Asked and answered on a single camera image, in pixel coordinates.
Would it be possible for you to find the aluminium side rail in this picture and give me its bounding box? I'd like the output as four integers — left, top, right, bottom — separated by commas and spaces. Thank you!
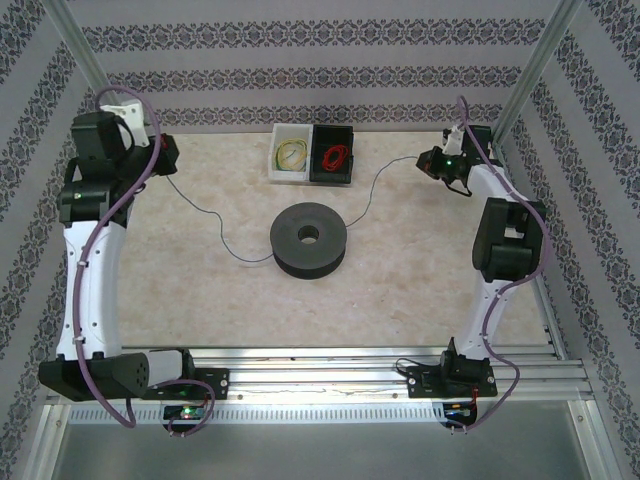
492, 142, 571, 359

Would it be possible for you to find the thin grey cable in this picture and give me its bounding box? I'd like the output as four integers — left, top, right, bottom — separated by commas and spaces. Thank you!
163, 155, 421, 266

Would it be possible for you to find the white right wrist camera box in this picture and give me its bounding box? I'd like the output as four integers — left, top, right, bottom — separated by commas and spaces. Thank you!
442, 126, 464, 154

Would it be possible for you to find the yellow cable coil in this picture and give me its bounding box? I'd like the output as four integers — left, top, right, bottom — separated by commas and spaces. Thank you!
276, 138, 309, 171

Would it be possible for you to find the aluminium frame post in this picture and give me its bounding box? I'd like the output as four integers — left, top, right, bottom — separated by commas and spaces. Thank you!
493, 0, 584, 147
48, 0, 112, 104

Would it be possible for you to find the green cable coil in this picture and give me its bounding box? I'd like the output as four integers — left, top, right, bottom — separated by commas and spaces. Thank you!
274, 143, 304, 172

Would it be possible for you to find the slotted grey cable duct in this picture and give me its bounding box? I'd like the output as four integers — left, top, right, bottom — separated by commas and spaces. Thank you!
67, 403, 447, 426

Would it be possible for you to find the red cable coil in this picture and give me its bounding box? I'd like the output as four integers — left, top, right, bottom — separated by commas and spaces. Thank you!
321, 144, 350, 171

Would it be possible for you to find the black plastic bin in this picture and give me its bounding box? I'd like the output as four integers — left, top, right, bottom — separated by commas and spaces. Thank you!
308, 124, 356, 185

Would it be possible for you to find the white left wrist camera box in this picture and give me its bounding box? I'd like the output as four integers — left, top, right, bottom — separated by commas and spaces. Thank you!
98, 99, 152, 147

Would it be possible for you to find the white plastic bin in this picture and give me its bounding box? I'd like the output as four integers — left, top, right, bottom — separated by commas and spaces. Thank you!
267, 122, 314, 186

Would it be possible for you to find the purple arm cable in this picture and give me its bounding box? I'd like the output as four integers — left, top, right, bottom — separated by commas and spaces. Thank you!
73, 85, 217, 438
448, 96, 552, 436

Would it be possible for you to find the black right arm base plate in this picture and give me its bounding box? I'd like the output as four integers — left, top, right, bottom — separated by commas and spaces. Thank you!
406, 363, 498, 401

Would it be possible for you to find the black cable spool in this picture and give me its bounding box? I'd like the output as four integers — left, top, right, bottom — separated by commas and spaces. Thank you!
269, 201, 349, 282

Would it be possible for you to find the aluminium front rail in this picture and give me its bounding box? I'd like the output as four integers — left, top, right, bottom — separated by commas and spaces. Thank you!
47, 344, 594, 402

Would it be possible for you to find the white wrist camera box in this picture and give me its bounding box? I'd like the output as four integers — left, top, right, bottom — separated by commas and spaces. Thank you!
98, 99, 152, 147
442, 126, 464, 154

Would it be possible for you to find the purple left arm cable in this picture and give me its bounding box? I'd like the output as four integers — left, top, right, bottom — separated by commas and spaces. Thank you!
73, 85, 217, 438

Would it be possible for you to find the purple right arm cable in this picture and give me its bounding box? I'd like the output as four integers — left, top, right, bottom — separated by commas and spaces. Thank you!
448, 96, 552, 436

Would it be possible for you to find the circuit board with green light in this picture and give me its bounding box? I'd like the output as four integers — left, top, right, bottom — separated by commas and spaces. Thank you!
163, 405, 207, 422

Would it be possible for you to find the grey metal panel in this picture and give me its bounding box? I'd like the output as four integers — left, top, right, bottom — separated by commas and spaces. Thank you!
48, 422, 604, 480

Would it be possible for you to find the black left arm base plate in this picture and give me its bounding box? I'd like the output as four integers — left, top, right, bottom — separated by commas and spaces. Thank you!
142, 366, 231, 402

